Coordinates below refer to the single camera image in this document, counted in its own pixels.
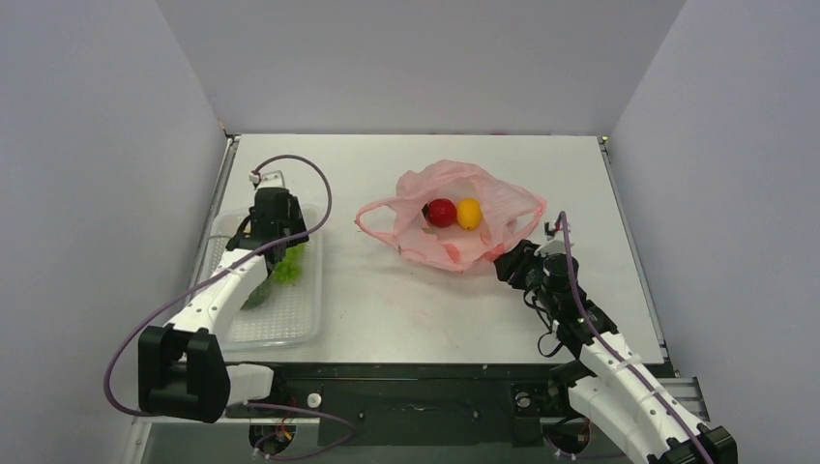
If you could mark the white plastic basket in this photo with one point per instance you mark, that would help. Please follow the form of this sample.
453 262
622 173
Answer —
290 316

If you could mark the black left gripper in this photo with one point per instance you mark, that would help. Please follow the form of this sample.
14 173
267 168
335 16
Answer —
295 219

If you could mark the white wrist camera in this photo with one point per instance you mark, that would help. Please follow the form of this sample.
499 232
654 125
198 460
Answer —
267 180
554 240

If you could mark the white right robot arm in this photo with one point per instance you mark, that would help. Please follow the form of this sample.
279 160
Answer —
607 382

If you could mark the green fake vegetable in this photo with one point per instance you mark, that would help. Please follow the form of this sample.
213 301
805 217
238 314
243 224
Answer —
289 269

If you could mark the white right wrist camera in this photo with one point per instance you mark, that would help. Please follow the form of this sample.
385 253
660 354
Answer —
554 240

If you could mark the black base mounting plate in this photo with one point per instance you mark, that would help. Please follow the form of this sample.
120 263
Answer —
423 404

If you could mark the pink printed plastic bag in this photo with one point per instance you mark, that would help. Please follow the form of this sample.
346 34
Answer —
510 214

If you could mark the grey green fake avocado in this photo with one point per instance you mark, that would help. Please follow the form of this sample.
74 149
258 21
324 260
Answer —
258 296

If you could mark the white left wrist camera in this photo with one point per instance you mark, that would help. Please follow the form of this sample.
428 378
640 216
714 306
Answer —
267 180

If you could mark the red fake fruit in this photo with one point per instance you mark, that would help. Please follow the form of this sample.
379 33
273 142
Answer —
440 213

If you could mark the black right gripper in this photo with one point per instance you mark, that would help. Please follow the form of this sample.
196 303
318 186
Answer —
514 266

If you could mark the orange fake fruit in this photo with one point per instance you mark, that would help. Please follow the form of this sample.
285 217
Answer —
469 214

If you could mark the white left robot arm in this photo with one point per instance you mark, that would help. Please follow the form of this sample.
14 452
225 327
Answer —
181 369

